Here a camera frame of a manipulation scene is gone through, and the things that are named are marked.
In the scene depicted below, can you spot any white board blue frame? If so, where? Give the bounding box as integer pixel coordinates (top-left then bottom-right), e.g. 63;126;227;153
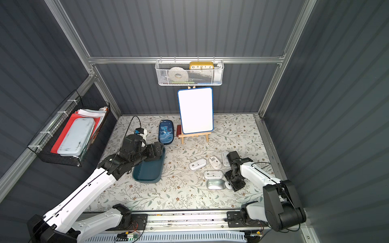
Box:
177;86;214;135

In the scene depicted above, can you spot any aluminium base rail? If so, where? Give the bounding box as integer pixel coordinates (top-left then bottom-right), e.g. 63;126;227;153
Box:
62;209;308;243

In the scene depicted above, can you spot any white wire wall basket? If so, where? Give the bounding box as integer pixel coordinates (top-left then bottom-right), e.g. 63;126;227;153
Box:
155;59;224;86

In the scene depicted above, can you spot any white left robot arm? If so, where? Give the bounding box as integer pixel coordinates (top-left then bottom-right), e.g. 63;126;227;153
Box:
27;134;164;243

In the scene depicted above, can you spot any blue dinosaur pencil case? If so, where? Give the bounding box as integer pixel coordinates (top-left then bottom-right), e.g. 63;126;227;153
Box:
158;119;174;145

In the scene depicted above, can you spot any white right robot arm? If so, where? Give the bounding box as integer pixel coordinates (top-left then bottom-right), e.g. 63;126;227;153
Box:
223;151;307;232

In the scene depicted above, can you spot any yellow digital clock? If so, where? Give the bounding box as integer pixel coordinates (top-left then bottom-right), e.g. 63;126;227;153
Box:
189;61;214;70

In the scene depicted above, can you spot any red leather wallet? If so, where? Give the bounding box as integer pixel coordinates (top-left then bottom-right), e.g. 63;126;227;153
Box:
176;125;182;137

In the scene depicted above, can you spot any teal plastic storage box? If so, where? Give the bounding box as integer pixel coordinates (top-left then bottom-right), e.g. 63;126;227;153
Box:
133;148;166;184

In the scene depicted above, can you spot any long white mouse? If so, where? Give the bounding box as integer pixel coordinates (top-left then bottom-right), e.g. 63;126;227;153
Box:
221;151;231;167

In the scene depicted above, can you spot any black wire wall basket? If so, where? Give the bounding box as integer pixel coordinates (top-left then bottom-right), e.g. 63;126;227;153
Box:
27;92;110;167

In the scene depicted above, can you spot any white plastic tray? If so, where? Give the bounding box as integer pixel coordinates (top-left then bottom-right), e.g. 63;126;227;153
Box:
57;117;95;157

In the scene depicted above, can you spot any white papers stack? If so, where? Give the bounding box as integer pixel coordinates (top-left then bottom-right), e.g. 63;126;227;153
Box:
75;106;109;133

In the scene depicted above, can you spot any white mouse with dongle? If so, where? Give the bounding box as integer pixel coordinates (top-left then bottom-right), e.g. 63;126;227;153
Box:
204;170;223;180

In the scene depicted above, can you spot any white tape roll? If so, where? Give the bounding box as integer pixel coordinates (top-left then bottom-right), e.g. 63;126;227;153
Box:
168;67;188;83

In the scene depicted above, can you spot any wooden tabletop easel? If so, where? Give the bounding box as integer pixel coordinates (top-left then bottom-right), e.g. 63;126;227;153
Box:
178;85;211;145

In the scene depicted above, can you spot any white mouse with label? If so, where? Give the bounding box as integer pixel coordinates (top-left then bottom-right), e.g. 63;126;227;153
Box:
209;156;222;170

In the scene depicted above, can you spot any silver mouse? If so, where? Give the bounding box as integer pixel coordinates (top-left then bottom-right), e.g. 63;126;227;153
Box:
207;179;225;190

